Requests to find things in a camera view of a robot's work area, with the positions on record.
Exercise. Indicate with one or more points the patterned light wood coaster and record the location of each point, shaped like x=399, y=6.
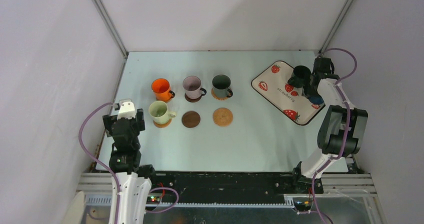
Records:
x=222, y=117

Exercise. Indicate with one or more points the blue mug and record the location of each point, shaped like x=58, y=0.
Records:
x=316, y=100

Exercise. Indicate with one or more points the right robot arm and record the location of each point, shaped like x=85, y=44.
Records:
x=342, y=128

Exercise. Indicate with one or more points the mauve mug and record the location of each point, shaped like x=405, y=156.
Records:
x=192, y=86

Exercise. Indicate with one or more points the light green mug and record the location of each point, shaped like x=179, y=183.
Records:
x=160, y=113

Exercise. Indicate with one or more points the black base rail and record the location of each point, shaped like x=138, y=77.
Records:
x=235, y=188

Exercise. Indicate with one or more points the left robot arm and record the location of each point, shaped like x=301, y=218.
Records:
x=131, y=182

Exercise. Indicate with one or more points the dark green mug front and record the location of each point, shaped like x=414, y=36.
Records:
x=221, y=85

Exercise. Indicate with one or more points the orange mug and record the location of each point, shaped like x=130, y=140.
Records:
x=162, y=89

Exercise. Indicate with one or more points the dark wood coaster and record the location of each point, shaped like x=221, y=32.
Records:
x=191, y=119
x=192, y=100

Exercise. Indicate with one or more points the dark green mug back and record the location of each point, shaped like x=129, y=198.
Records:
x=300, y=77

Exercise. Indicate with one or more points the scalloped light wood coaster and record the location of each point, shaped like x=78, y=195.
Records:
x=216, y=97

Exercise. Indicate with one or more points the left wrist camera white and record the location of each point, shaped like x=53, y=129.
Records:
x=126, y=109

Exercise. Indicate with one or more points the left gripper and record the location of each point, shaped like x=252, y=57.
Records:
x=108, y=119

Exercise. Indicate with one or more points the dark green mug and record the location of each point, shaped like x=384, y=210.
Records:
x=221, y=85
x=300, y=77

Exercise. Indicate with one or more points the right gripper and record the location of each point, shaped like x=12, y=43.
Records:
x=311, y=82

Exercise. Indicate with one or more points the aluminium frame rail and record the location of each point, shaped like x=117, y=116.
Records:
x=335, y=185

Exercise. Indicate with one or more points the wooden serving tray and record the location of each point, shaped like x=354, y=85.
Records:
x=272, y=84

